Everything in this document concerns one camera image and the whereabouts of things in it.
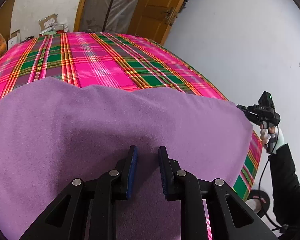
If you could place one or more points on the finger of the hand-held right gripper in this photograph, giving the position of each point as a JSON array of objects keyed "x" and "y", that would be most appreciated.
[{"x": 250, "y": 113}]

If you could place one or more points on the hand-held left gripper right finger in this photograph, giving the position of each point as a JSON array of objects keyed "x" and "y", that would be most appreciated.
[{"x": 163, "y": 172}]

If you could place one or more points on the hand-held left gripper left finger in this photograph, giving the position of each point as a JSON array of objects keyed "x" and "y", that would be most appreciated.
[{"x": 132, "y": 170}]

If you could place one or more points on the purple hoodie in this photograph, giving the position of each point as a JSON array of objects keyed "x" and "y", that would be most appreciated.
[{"x": 90, "y": 130}]

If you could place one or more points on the person's right forearm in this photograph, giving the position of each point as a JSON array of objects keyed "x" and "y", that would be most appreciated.
[{"x": 287, "y": 180}]

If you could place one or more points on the person's right hand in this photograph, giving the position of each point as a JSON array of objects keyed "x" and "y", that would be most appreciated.
[{"x": 280, "y": 138}]

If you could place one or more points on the pink green plaid bed sheet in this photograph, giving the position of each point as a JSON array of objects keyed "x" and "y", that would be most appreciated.
[{"x": 102, "y": 62}]

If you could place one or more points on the wooden door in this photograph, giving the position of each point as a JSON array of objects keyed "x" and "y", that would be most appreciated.
[{"x": 155, "y": 2}]

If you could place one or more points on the clear plastic door curtain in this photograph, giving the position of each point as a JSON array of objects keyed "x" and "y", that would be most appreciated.
[{"x": 115, "y": 5}]

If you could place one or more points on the brown cardboard box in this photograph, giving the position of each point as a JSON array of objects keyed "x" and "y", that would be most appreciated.
[{"x": 48, "y": 22}]

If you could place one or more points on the white open carton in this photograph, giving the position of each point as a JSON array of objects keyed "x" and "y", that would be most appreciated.
[{"x": 14, "y": 39}]

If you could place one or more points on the wooden door frame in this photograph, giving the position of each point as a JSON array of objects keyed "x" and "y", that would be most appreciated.
[{"x": 81, "y": 7}]

